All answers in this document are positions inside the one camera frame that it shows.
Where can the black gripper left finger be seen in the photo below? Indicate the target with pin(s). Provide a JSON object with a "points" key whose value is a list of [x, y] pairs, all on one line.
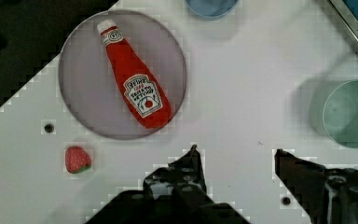
{"points": [[175, 194]]}

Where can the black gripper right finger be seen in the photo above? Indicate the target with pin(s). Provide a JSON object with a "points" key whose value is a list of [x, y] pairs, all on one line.
{"points": [[329, 196]]}

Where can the green mug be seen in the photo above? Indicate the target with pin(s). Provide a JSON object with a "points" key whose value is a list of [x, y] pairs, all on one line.
{"points": [[334, 112]]}

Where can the red plush ketchup bottle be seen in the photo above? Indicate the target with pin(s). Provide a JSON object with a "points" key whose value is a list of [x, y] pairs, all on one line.
{"points": [[140, 90]]}

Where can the red toy strawberry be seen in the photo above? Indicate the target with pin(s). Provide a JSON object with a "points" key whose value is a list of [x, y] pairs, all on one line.
{"points": [[77, 160]]}

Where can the blue bowl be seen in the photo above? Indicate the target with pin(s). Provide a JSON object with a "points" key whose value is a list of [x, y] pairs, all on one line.
{"points": [[211, 9]]}

